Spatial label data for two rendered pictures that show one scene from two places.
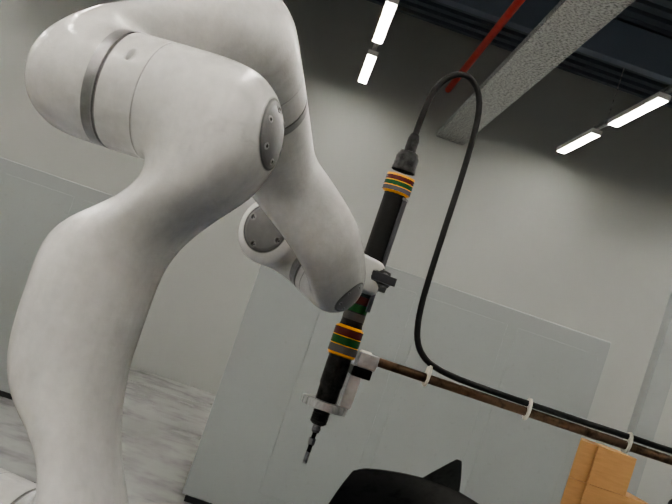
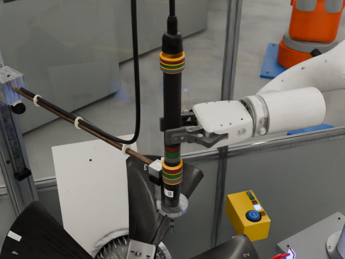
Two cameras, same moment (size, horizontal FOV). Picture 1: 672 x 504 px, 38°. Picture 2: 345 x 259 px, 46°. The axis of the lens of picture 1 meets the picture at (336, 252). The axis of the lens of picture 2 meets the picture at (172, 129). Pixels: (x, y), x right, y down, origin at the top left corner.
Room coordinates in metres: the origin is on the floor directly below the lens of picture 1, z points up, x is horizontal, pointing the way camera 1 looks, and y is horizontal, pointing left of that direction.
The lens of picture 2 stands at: (1.89, 0.42, 2.12)
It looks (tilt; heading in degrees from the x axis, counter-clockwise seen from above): 35 degrees down; 227
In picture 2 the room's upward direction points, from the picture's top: straight up
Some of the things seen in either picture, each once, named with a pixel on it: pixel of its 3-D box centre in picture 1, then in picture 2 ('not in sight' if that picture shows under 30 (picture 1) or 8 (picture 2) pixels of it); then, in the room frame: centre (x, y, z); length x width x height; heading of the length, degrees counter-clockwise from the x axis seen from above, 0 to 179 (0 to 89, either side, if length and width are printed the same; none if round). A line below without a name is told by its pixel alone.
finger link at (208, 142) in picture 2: not in sight; (213, 133); (1.39, 0.01, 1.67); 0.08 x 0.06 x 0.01; 32
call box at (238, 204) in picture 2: not in sight; (246, 217); (0.99, -0.15, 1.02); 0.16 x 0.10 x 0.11; 62
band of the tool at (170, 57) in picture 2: (398, 185); (172, 61); (1.44, -0.06, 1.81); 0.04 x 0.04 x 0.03
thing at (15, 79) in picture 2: not in sight; (5, 84); (1.52, -0.68, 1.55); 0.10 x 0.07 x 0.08; 97
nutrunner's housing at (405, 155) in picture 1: (366, 278); (172, 131); (1.44, -0.06, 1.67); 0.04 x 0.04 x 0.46
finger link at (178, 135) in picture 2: not in sight; (184, 138); (1.44, -0.02, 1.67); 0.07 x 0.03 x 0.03; 152
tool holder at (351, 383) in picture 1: (339, 379); (168, 188); (1.44, -0.07, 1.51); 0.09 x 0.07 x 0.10; 97
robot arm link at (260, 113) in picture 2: not in sight; (252, 116); (1.29, 0.02, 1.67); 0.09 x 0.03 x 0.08; 62
